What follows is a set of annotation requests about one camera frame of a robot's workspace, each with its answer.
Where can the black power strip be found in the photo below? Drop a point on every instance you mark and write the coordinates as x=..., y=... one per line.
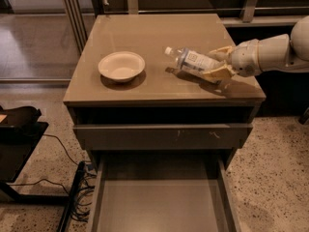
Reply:
x=79, y=173

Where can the grey drawer cabinet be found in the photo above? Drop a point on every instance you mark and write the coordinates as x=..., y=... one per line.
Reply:
x=159, y=95

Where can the white paper bowl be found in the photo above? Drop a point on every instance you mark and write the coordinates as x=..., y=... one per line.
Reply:
x=121, y=66

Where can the clear blue plastic bottle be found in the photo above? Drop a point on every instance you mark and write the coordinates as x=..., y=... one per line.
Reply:
x=191, y=61

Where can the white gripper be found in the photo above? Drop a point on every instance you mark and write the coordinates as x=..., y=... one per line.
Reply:
x=245, y=58

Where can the black side table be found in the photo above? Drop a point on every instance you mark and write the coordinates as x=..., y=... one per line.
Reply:
x=20, y=133

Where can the grey open middle drawer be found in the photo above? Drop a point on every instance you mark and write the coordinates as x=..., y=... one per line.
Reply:
x=162, y=194

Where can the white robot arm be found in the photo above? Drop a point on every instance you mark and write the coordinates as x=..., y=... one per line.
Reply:
x=284, y=53

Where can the grey top drawer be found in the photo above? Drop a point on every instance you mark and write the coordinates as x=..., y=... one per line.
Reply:
x=162, y=137

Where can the metal railing frame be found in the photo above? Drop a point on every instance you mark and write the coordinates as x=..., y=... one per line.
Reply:
x=245, y=19

